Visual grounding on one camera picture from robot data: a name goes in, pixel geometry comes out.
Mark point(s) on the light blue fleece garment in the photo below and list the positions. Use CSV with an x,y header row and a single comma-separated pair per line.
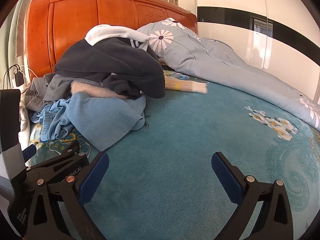
x,y
100,117

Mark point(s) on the teal floral blanket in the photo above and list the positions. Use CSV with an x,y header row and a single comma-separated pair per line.
x,y
187,130

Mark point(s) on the white floral sheet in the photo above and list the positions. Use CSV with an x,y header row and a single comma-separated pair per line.
x,y
23,120

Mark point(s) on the beige hanging cloth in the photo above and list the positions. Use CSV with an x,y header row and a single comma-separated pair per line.
x,y
22,30

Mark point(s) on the grey knit garment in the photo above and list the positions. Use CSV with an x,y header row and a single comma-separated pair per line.
x,y
35,93

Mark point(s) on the dark grey garment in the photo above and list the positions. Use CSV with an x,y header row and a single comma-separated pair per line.
x,y
60,86

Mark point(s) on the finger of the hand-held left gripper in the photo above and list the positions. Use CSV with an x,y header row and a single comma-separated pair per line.
x,y
57,163
29,152

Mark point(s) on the black charger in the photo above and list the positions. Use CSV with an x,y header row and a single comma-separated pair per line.
x,y
18,78

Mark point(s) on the orange wooden headboard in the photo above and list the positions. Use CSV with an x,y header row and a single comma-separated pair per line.
x,y
75,17

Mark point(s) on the pink fluffy garment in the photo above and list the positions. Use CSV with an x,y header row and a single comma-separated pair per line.
x,y
90,90

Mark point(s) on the light blue floral quilt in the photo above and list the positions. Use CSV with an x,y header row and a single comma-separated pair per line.
x,y
212,55

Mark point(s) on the navy and white jacket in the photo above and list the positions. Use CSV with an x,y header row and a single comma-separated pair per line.
x,y
107,60

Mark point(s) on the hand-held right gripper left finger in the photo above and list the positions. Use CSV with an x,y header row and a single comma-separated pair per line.
x,y
93,180

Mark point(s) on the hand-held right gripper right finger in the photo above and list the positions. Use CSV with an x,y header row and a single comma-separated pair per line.
x,y
227,180

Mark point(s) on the cream striped cloth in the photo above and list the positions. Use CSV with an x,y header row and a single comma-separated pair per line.
x,y
185,86

